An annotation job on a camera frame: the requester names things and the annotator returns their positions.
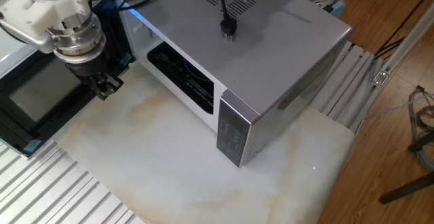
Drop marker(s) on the dark furniture leg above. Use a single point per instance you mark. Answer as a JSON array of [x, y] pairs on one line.
[[422, 144], [407, 187]]

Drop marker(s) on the aluminium frame profile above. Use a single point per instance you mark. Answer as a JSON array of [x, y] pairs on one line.
[[403, 47]]

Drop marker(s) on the light blue base pad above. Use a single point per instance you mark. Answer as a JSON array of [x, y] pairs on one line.
[[339, 8]]

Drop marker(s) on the silver microwave oven body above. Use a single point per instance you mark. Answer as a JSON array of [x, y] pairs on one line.
[[271, 64]]

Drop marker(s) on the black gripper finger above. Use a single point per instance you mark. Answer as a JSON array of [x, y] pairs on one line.
[[112, 83], [99, 88]]

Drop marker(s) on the white wrist adapter block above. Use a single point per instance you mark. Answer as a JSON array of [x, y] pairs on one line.
[[37, 10]]

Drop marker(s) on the silver vented wrist box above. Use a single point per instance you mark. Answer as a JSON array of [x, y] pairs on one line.
[[30, 40]]

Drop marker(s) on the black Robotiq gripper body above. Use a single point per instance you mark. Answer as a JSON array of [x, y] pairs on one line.
[[89, 68]]

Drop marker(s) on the white marble pattern mat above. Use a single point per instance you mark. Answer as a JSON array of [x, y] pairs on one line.
[[169, 149]]

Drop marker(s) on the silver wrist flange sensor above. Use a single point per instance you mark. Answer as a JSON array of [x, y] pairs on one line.
[[79, 39]]

